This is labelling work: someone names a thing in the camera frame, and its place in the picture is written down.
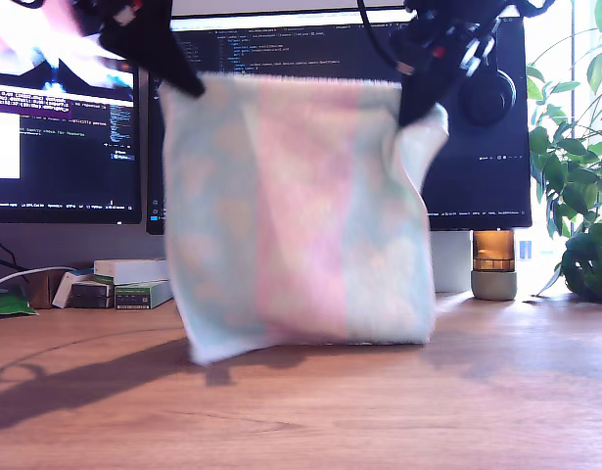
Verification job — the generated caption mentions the black headphones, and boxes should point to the black headphones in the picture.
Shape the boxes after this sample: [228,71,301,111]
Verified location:
[456,19,518,127]

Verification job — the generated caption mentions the white cable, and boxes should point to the white cable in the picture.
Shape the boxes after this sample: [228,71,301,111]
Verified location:
[0,265,79,292]

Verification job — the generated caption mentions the black monitor with purple terminal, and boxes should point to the black monitor with purple terminal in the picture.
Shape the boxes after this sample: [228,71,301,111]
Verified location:
[0,0,143,226]

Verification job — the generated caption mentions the green and white box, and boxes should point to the green and white box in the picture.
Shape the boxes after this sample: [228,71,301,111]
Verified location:
[114,279,175,311]

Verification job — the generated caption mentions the white box with teal edge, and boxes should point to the white box with teal edge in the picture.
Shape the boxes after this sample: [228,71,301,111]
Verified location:
[52,270,95,309]

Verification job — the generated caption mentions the small dark grey box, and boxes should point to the small dark grey box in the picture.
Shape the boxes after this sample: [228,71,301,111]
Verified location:
[69,282,114,298]
[69,296,114,310]

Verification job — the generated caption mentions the amber bottle in green cup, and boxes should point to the amber bottle in green cup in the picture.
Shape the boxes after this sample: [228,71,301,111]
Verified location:
[470,228,519,302]

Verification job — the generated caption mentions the black Huawei monitor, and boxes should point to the black Huawei monitor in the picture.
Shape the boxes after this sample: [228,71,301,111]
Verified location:
[146,9,533,236]

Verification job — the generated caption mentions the long white box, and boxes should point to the long white box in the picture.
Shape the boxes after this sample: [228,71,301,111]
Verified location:
[93,258,169,286]

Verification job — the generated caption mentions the brown cardboard box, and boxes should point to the brown cardboard box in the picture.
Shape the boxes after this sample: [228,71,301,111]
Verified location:
[27,271,62,310]

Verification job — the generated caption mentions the pastel checked tea towel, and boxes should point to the pastel checked tea towel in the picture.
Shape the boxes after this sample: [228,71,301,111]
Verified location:
[159,71,451,366]

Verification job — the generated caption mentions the green pouch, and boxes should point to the green pouch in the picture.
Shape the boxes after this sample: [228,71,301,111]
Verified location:
[0,286,39,317]

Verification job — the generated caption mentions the green leafy houseplant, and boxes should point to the green leafy houseplant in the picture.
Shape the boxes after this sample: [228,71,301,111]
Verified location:
[525,0,602,306]

